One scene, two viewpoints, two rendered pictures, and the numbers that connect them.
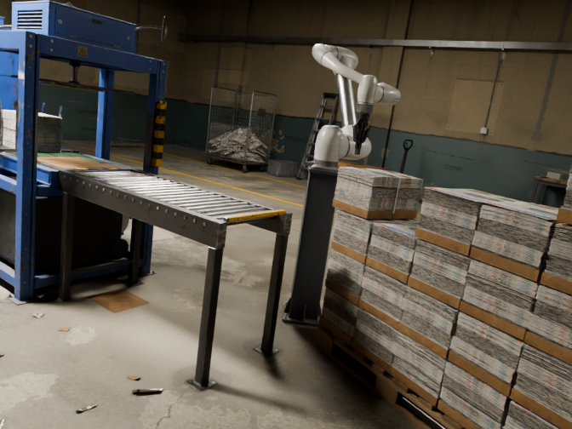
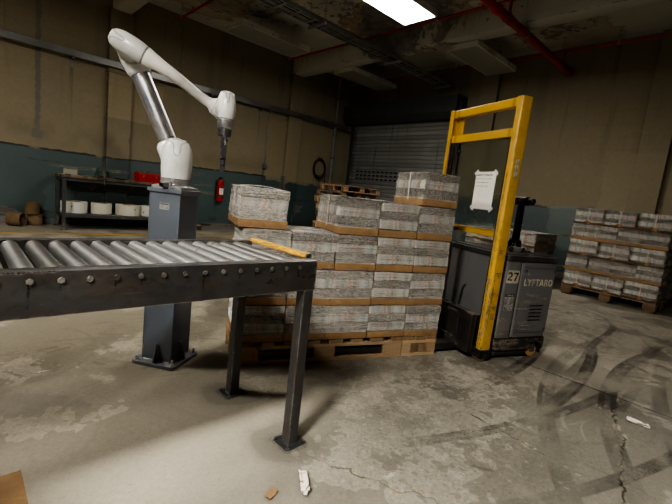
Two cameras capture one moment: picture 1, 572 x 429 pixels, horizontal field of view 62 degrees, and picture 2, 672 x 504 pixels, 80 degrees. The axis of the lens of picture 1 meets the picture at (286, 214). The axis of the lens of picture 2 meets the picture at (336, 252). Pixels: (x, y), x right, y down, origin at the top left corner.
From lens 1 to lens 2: 2.49 m
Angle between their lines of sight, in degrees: 78
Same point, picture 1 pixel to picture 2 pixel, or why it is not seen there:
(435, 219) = (352, 217)
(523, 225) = (407, 211)
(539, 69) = (22, 63)
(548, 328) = (423, 260)
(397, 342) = (330, 314)
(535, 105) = (28, 100)
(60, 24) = not seen: outside the picture
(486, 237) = (387, 222)
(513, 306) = (405, 255)
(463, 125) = not seen: outside the picture
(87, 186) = not seen: outside the picture
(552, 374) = (426, 281)
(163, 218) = (235, 282)
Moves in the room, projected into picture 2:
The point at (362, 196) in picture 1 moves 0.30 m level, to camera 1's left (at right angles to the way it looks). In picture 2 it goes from (276, 210) to (256, 211)
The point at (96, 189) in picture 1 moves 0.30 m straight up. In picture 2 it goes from (27, 286) to (28, 163)
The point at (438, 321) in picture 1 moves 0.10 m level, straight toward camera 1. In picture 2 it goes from (363, 283) to (376, 287)
